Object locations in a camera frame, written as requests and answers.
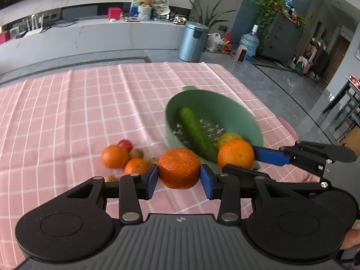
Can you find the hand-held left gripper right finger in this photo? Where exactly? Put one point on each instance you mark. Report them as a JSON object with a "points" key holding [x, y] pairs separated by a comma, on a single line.
{"points": [[206, 182]]}

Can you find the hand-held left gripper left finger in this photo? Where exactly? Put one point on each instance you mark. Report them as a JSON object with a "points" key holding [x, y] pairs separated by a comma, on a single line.
{"points": [[151, 181]]}

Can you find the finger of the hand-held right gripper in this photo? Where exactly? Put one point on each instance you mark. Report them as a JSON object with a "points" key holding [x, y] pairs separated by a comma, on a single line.
{"points": [[270, 156], [244, 172]]}

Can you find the smooth round orange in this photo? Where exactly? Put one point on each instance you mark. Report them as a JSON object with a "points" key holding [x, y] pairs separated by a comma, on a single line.
{"points": [[235, 153]]}

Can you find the large bumpy mandarin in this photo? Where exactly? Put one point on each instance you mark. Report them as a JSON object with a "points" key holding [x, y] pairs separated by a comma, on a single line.
{"points": [[179, 168]]}

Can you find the green colander bowl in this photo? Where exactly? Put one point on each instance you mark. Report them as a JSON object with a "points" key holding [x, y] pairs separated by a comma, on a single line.
{"points": [[242, 112]]}

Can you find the person's right forearm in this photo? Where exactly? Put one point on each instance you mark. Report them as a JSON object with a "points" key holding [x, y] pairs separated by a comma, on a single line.
{"points": [[351, 239]]}

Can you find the small orange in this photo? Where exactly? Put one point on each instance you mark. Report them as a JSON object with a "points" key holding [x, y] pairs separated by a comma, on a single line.
{"points": [[135, 166]]}

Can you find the brown kiwi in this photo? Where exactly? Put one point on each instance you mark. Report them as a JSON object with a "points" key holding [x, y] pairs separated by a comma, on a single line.
{"points": [[136, 153]]}

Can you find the yellow-green citrus fruit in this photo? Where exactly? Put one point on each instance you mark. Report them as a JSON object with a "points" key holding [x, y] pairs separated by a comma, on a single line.
{"points": [[227, 137]]}

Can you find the small yellowish fruit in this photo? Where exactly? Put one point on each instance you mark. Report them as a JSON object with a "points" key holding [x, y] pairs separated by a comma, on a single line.
{"points": [[110, 179]]}

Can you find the red apple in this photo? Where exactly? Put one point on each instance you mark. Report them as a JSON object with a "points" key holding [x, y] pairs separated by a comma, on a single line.
{"points": [[126, 145]]}

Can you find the green cucumber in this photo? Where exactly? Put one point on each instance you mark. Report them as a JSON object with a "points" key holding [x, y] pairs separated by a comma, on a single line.
{"points": [[197, 130]]}

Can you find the dark dining chair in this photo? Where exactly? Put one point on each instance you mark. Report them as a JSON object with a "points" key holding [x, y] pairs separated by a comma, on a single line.
{"points": [[341, 109]]}

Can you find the pink checked tablecloth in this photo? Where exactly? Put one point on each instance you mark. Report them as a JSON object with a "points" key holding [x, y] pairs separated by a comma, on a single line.
{"points": [[70, 118]]}

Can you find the small pink appliance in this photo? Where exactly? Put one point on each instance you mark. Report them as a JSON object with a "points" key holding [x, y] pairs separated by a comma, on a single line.
{"points": [[242, 54]]}

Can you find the blue water jug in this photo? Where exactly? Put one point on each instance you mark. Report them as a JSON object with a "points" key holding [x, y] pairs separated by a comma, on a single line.
{"points": [[249, 43]]}

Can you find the grey drawer cabinet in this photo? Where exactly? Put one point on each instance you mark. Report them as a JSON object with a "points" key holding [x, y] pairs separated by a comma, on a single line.
{"points": [[284, 40]]}

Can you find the white plastic bag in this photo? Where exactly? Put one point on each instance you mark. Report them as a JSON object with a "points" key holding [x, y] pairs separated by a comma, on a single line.
{"points": [[213, 42]]}

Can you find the grey-blue pedal trash can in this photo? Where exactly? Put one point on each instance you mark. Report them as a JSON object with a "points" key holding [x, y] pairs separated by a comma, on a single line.
{"points": [[192, 40]]}

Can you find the trailing green plant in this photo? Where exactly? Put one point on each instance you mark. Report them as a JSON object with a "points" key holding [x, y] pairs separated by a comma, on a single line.
{"points": [[265, 8]]}

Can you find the white marble console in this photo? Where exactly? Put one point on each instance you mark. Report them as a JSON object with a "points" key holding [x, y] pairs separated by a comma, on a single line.
{"points": [[92, 38]]}

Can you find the long-leaf potted plant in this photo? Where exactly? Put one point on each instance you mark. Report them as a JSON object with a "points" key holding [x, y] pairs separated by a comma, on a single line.
{"points": [[206, 14]]}

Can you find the red box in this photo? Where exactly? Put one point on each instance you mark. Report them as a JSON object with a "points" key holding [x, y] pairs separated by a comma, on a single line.
{"points": [[114, 13]]}

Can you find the colourful picture board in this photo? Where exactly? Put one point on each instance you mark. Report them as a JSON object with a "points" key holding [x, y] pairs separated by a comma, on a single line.
{"points": [[160, 4]]}

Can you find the teddy bear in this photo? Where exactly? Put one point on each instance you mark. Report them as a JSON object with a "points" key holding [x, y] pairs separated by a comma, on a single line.
{"points": [[146, 1]]}

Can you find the white antenna router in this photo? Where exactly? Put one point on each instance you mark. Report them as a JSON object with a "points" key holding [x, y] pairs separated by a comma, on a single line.
{"points": [[34, 26]]}

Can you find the pink-red box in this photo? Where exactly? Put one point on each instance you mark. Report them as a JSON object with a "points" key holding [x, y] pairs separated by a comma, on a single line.
{"points": [[4, 38]]}

